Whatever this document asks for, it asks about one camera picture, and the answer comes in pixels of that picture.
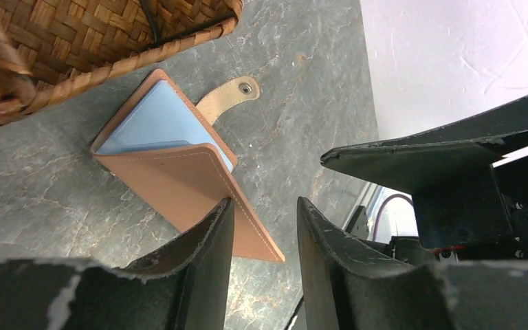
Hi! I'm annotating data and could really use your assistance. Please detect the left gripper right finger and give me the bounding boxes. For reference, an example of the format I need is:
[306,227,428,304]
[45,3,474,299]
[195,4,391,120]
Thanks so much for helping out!
[296,197,433,329]

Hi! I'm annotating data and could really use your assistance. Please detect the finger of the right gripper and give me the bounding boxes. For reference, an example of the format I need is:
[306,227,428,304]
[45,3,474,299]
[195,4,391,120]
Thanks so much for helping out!
[320,96,528,194]

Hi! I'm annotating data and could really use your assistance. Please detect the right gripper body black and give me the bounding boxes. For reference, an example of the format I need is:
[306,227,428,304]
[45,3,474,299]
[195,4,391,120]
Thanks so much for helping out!
[407,155,528,260]

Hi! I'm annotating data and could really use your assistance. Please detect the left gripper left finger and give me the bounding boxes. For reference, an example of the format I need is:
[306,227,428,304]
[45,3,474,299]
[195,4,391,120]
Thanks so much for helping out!
[126,197,234,329]

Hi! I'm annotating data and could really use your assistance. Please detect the brown woven divided basket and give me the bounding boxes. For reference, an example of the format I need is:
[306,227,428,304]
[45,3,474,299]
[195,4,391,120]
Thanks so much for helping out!
[0,0,243,126]

